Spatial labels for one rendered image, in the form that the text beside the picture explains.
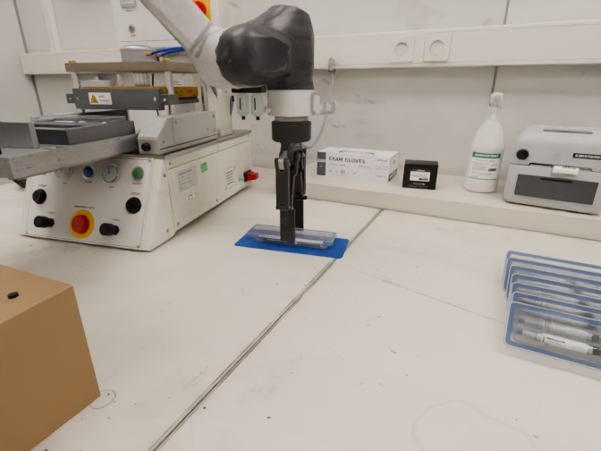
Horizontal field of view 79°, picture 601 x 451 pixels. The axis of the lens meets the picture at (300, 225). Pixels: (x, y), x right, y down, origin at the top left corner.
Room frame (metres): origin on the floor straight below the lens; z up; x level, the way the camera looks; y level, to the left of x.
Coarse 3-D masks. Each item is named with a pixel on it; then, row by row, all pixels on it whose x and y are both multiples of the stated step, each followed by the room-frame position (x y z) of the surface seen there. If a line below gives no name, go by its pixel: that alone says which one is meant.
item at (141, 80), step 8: (136, 72) 0.95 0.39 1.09; (144, 72) 0.96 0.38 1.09; (136, 80) 0.96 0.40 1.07; (144, 80) 0.96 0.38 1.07; (88, 88) 0.91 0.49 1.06; (96, 88) 0.91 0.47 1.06; (104, 88) 0.90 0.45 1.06; (112, 88) 0.90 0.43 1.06; (120, 88) 0.89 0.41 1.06; (128, 88) 0.88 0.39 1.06; (136, 88) 0.88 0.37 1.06; (144, 88) 0.87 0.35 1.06; (152, 88) 0.87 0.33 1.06; (160, 88) 0.87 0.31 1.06; (176, 88) 0.93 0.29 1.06; (184, 88) 0.97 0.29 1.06; (192, 88) 1.00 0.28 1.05; (184, 96) 0.96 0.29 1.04; (192, 96) 1.00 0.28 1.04
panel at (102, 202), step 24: (96, 168) 0.76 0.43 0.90; (144, 168) 0.74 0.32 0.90; (48, 192) 0.77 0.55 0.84; (72, 192) 0.76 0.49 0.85; (96, 192) 0.74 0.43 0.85; (120, 192) 0.73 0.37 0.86; (144, 192) 0.71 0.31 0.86; (48, 216) 0.75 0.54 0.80; (72, 216) 0.73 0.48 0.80; (96, 216) 0.72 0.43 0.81; (120, 216) 0.71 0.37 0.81; (144, 216) 0.69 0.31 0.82; (72, 240) 0.71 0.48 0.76; (96, 240) 0.70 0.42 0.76; (120, 240) 0.68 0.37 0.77
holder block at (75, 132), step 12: (36, 132) 0.63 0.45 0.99; (48, 132) 0.63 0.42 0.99; (60, 132) 0.62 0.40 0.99; (72, 132) 0.63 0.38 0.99; (84, 132) 0.65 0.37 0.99; (96, 132) 0.67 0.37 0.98; (108, 132) 0.70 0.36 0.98; (120, 132) 0.73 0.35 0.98; (132, 132) 0.77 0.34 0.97; (60, 144) 0.62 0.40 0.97; (72, 144) 0.62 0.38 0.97
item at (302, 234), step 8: (248, 232) 0.72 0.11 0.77; (256, 232) 0.72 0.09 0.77; (264, 232) 0.72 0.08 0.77; (272, 232) 0.72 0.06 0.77; (296, 232) 0.72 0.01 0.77; (304, 232) 0.72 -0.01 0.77; (312, 232) 0.72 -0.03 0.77; (320, 232) 0.72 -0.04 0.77; (328, 232) 0.72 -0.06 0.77; (320, 240) 0.67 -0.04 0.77; (328, 240) 0.67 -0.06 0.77
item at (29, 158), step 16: (0, 128) 0.60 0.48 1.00; (16, 128) 0.59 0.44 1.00; (32, 128) 0.59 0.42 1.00; (0, 144) 0.60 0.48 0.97; (16, 144) 0.59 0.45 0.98; (32, 144) 0.58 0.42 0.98; (48, 144) 0.62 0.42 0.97; (80, 144) 0.63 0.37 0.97; (96, 144) 0.66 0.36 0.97; (112, 144) 0.69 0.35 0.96; (128, 144) 0.73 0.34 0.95; (0, 160) 0.51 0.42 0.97; (16, 160) 0.52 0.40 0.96; (32, 160) 0.54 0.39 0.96; (48, 160) 0.56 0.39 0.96; (64, 160) 0.59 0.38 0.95; (80, 160) 0.62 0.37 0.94; (96, 160) 0.68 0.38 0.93; (0, 176) 0.51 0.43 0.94; (16, 176) 0.51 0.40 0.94; (32, 176) 0.55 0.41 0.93
